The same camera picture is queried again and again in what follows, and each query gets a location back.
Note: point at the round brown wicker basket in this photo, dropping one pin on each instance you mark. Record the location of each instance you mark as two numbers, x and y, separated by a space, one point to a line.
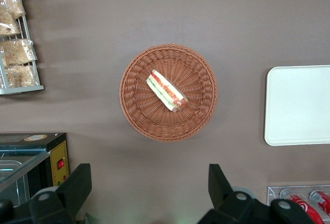
139 110

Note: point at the clear bag of pastry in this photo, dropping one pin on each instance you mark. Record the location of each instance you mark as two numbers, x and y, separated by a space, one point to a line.
7 25
19 76
16 52
15 4

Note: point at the red cola bottle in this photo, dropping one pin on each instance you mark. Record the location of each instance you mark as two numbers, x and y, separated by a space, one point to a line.
301 206
322 199

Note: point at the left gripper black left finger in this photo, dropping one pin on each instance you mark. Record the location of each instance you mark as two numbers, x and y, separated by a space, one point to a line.
64 203

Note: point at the clear acrylic bottle rack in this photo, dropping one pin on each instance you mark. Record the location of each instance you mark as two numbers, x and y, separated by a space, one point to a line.
273 193

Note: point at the wrapped triangle sandwich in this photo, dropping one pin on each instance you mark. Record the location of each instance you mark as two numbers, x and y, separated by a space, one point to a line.
166 92

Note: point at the black sealing machine yellow panel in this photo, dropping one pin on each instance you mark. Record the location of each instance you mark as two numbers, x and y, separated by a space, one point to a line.
25 141

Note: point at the cream plastic tray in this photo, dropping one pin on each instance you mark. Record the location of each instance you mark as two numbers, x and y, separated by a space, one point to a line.
299 105

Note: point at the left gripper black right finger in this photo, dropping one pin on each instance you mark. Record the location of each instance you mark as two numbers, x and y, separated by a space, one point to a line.
232 208

